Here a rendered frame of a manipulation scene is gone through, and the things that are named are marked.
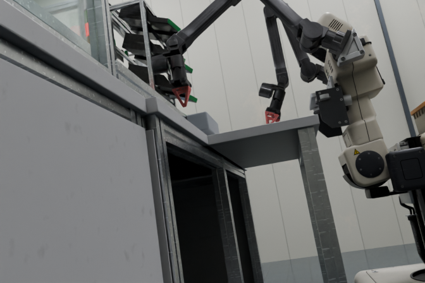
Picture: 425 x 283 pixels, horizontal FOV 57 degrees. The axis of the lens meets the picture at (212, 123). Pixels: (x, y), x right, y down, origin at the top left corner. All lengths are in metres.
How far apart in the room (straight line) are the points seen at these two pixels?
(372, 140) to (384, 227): 3.15
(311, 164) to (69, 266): 0.82
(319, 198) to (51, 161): 0.84
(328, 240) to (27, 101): 0.90
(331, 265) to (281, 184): 3.54
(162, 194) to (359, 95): 1.16
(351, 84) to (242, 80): 3.28
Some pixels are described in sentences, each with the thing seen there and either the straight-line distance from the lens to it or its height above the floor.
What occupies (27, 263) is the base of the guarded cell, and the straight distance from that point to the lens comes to 0.38.
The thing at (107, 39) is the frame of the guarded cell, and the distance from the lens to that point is 0.69.
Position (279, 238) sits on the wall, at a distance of 4.67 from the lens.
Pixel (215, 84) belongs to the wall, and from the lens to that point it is 4.94.
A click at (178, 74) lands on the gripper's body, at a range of 1.51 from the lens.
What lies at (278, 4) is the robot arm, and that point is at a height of 1.41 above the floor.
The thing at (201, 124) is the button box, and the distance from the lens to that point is 1.27.
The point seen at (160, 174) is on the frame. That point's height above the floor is 0.72.
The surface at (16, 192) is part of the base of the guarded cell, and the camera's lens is 0.37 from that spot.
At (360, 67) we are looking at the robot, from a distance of 1.69.
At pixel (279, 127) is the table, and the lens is 1.12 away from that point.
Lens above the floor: 0.64
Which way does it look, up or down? 13 degrees up
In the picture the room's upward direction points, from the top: 9 degrees counter-clockwise
